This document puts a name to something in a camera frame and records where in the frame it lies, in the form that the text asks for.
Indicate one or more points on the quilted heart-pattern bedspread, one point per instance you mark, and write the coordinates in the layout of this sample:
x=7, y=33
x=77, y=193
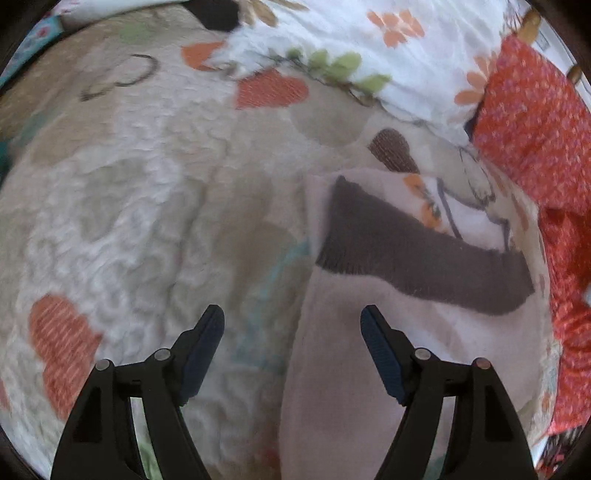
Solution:
x=144, y=189

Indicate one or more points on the white floral pillow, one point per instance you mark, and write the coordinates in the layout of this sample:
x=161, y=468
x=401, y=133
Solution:
x=423, y=61

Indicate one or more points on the pink sweater with grey cuffs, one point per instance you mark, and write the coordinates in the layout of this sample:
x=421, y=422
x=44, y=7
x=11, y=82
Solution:
x=439, y=270

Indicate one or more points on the red floral cushion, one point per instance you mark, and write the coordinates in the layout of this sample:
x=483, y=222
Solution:
x=534, y=126

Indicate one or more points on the white plastic bag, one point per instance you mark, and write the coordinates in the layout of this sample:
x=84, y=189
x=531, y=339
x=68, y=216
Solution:
x=77, y=14

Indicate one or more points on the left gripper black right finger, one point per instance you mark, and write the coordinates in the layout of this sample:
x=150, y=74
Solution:
x=486, y=441

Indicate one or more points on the light blue patterned box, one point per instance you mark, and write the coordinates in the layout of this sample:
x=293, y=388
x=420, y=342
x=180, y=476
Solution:
x=45, y=31

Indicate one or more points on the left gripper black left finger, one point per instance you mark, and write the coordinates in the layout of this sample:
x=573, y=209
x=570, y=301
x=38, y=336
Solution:
x=99, y=441

